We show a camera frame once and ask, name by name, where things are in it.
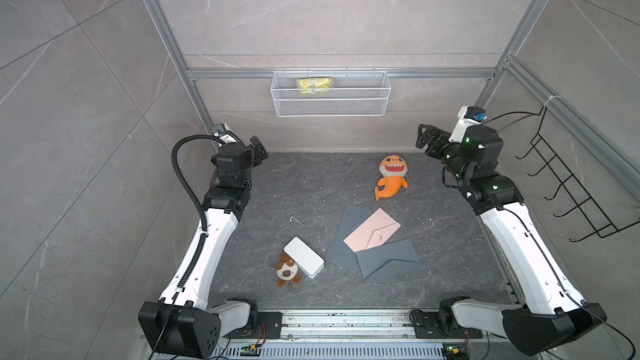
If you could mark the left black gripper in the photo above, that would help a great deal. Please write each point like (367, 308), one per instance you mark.
(258, 156)

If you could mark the grey envelope front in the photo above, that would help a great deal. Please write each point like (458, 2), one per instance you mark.
(388, 260)

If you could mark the orange shark plush toy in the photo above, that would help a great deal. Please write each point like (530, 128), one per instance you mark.
(393, 168)

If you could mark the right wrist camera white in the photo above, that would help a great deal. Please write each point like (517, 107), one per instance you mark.
(468, 116)

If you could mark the white rectangular box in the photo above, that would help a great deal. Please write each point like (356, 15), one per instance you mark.
(307, 260)

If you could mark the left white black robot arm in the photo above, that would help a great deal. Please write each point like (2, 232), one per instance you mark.
(200, 260)

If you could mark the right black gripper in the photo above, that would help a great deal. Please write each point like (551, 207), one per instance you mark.
(436, 141)

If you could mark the black wire hook rack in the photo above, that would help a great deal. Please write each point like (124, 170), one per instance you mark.
(595, 221)

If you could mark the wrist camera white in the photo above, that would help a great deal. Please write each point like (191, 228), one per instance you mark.
(468, 116)
(223, 132)

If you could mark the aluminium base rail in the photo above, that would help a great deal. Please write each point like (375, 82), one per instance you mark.
(325, 334)

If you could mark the brown white dog plush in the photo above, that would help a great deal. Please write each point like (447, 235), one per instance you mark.
(287, 270)

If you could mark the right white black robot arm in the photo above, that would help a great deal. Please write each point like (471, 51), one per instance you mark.
(553, 312)

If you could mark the white wire mesh basket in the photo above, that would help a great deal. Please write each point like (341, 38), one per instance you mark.
(354, 93)

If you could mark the yellow packet in basket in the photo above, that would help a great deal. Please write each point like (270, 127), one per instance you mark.
(308, 86)

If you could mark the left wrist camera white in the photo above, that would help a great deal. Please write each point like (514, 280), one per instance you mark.
(223, 132)

